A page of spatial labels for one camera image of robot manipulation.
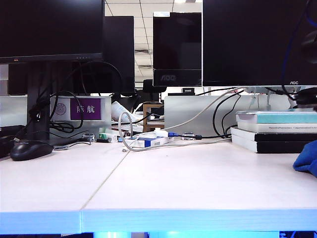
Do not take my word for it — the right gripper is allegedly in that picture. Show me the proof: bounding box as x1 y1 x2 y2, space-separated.
295 87 317 110

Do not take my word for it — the blue microfibre rag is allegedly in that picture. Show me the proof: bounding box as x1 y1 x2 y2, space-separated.
293 141 317 178

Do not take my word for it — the teal book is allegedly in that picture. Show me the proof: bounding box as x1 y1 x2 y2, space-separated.
235 111 317 124

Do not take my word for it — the white book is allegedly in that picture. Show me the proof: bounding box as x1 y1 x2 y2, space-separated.
237 122 317 134

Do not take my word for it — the large AOC monitor silver stand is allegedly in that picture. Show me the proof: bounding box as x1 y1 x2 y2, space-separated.
202 0 317 112

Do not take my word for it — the grey partition panel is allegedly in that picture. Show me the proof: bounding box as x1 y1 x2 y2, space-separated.
164 95 298 137

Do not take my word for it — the small black AOC monitor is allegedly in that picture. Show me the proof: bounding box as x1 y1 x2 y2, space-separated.
153 11 203 87

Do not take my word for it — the blue and white box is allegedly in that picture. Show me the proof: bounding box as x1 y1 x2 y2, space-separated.
123 136 175 149

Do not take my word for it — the wooden shelf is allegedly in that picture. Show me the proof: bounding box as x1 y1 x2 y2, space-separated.
143 104 165 132

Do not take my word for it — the white plastic bag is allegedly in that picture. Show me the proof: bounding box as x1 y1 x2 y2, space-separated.
111 101 139 122

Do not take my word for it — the dark background monitor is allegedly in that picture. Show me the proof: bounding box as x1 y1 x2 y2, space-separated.
71 16 136 96

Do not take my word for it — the green and white box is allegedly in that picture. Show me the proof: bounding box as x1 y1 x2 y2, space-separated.
99 132 119 144

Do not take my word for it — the purple name sign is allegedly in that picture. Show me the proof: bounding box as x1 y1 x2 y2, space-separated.
70 98 102 120

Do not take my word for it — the black monitor with black stand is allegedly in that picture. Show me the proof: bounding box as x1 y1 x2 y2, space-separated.
0 0 105 147

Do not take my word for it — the black computer mouse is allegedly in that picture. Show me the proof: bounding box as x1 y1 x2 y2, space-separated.
10 140 53 161

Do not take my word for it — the frosted glass divider panel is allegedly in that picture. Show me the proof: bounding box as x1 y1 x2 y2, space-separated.
0 95 28 127

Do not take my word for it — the black monitor power cable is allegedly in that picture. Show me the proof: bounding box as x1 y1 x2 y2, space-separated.
264 86 298 97

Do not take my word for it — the thin black cable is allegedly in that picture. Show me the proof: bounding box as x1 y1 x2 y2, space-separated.
221 94 242 136

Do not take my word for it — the thick black cable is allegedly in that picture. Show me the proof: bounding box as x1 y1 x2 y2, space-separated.
212 89 245 139

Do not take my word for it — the beige cable with white plug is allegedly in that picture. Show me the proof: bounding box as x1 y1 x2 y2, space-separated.
155 86 246 137

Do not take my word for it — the black cable with blue plug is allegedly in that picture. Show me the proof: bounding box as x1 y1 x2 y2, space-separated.
168 132 232 139

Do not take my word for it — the beige looped cable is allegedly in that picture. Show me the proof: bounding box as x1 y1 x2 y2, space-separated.
117 111 232 152

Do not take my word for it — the long looping black cable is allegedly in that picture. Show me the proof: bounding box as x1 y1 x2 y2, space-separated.
71 60 124 97

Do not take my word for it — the black cable bundle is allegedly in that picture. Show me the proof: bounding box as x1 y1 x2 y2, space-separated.
14 91 85 143

